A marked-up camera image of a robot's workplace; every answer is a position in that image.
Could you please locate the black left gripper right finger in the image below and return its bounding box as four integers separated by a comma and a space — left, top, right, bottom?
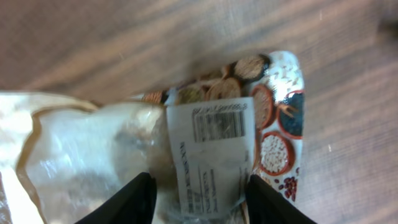
245, 175, 316, 224

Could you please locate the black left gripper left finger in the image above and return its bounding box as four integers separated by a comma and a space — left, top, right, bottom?
76, 172, 157, 224

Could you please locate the brown snack pouch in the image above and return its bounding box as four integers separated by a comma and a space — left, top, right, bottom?
1, 51, 305, 223

